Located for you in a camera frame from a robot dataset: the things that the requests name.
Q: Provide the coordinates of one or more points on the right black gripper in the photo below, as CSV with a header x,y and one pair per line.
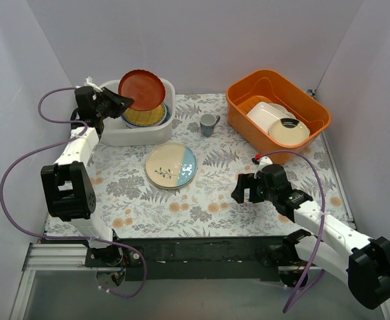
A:
x,y
248,188

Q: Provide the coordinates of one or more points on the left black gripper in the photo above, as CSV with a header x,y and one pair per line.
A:
x,y
108,102

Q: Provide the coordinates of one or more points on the woven bamboo tray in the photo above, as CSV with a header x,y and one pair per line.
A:
x,y
146,115

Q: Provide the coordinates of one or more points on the red-brown plastic plate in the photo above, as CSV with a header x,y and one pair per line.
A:
x,y
145,89

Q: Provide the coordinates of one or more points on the light blue bear plate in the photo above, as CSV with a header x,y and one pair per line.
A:
x,y
166,115

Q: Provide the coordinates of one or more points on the cream and blue plate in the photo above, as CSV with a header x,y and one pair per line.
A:
x,y
171,165

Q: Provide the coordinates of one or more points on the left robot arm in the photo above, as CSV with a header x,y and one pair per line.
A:
x,y
68,190

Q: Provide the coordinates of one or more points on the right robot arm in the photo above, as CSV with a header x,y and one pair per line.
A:
x,y
359,261

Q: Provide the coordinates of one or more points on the white plastic bin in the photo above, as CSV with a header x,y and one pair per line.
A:
x,y
117,134

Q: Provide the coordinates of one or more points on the orange plastic bin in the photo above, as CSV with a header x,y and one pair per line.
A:
x,y
271,87

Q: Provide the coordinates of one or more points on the white round plate in bin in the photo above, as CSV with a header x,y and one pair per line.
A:
x,y
283,110

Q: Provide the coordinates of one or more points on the floral table mat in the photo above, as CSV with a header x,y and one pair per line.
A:
x,y
129,203

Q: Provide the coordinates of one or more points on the cream round plate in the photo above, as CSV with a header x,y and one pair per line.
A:
x,y
288,131

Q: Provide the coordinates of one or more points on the white rectangular dish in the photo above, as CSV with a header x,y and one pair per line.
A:
x,y
264,115

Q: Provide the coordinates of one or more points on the grey ceramic mug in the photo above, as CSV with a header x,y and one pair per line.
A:
x,y
208,123

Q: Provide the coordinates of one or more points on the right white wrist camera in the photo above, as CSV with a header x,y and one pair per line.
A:
x,y
261,161

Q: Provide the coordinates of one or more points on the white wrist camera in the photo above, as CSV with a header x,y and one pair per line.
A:
x,y
261,161
89,82

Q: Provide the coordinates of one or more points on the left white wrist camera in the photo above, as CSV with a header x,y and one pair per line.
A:
x,y
89,82

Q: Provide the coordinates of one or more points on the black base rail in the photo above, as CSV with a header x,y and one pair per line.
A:
x,y
264,258

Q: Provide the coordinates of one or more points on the aluminium frame profile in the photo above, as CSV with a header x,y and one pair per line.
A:
x,y
45,257

